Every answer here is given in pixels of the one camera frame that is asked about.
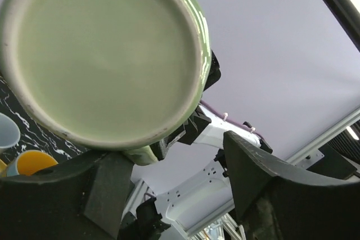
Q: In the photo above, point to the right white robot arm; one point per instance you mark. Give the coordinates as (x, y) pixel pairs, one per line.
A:
(149, 216)

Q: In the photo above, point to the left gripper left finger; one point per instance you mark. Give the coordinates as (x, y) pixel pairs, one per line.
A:
(82, 198)

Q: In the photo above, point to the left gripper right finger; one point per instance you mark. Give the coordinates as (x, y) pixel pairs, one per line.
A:
(277, 200)

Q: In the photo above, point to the orange rectangular tray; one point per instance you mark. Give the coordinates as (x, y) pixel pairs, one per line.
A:
(3, 167)

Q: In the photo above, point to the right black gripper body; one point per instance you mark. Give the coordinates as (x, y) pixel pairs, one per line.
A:
(191, 129)

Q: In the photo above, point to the beige mug blue inside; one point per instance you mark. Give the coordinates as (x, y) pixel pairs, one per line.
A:
(29, 162)

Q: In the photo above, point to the white footed mug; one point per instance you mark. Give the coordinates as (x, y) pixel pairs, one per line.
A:
(9, 133)

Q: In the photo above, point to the light green mug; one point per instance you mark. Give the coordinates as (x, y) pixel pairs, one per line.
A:
(112, 75)

